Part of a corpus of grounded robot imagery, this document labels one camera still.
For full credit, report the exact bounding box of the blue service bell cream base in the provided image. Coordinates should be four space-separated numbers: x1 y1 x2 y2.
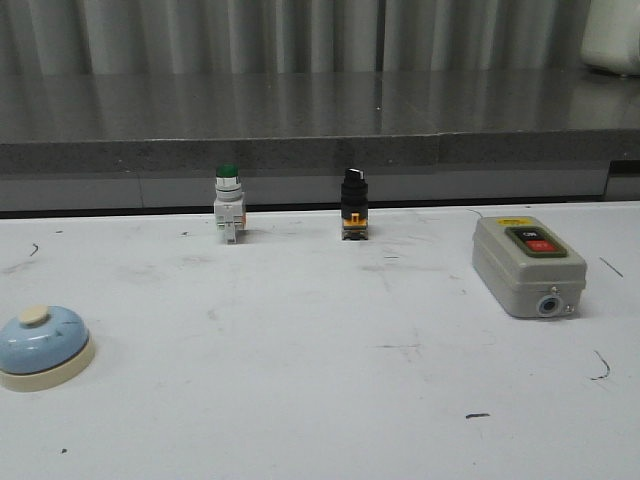
1 305 96 392

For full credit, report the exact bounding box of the grey stone counter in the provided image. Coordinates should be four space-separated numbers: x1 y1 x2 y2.
1 69 639 214

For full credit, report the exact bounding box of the white object on counter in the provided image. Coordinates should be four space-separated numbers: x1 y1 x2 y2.
580 0 639 76

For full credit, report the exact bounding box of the black yellow selector switch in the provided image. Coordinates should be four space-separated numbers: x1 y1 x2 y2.
341 168 368 240

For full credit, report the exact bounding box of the green white pushbutton switch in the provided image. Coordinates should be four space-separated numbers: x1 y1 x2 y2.
214 164 246 244

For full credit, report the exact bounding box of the grey on off switch box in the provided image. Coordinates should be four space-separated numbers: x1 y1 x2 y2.
472 216 587 319

